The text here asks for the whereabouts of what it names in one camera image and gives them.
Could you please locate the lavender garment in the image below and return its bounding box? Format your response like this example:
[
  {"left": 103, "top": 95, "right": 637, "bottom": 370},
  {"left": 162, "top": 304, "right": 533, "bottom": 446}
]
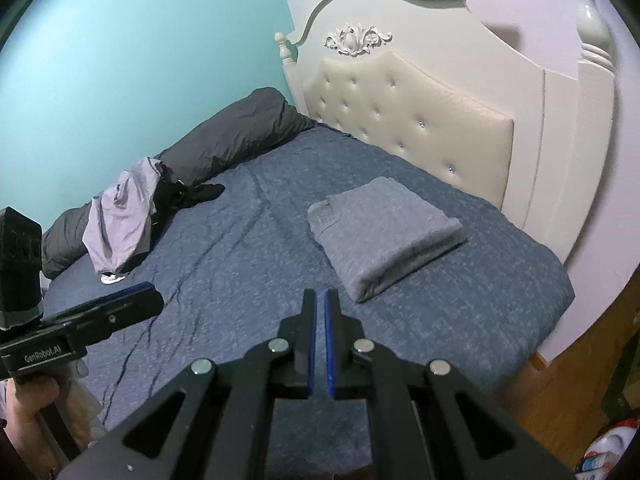
[{"left": 81, "top": 156, "right": 166, "bottom": 275}]

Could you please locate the blue patterned bedspread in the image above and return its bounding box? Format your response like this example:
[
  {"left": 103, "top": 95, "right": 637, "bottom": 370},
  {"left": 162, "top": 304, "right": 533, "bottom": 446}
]
[{"left": 42, "top": 124, "right": 575, "bottom": 480}]

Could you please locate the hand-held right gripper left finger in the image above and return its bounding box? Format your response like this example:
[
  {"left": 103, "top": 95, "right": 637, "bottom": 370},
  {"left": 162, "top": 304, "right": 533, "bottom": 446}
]
[{"left": 56, "top": 287, "right": 319, "bottom": 480}]

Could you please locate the black garment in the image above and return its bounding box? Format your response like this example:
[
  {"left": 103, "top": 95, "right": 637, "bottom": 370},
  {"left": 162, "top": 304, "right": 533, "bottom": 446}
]
[{"left": 150, "top": 170, "right": 226, "bottom": 231}]

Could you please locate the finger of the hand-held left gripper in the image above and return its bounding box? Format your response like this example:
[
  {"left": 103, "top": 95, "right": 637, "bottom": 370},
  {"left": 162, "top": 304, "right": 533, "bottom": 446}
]
[{"left": 44, "top": 281, "right": 166, "bottom": 334}]

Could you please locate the dark furniture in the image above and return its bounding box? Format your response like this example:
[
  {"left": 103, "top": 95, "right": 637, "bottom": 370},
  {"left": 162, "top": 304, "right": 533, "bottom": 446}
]
[{"left": 600, "top": 310, "right": 640, "bottom": 422}]

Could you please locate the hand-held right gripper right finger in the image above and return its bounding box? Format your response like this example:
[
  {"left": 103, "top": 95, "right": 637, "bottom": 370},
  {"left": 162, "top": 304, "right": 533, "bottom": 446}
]
[{"left": 323, "top": 287, "right": 577, "bottom": 480}]

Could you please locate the grey knit sweater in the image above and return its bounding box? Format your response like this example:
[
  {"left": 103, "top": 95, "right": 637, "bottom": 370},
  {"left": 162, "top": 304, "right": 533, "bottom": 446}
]
[{"left": 306, "top": 176, "right": 468, "bottom": 304}]

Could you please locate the dark grey pillow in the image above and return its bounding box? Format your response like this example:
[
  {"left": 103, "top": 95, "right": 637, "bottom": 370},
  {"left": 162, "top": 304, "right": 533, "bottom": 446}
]
[{"left": 40, "top": 86, "right": 317, "bottom": 281}]

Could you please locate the white tufted headboard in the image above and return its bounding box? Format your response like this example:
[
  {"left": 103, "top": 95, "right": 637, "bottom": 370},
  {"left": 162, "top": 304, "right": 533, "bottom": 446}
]
[{"left": 274, "top": 0, "right": 619, "bottom": 267}]

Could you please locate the colourful bag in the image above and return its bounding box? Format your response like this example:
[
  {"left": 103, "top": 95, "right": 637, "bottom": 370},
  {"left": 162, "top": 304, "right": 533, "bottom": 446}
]
[{"left": 575, "top": 412, "right": 640, "bottom": 479}]

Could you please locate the person's left hand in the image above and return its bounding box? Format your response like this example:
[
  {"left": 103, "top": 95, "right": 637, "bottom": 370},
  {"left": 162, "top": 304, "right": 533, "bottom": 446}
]
[{"left": 4, "top": 376, "right": 90, "bottom": 477}]

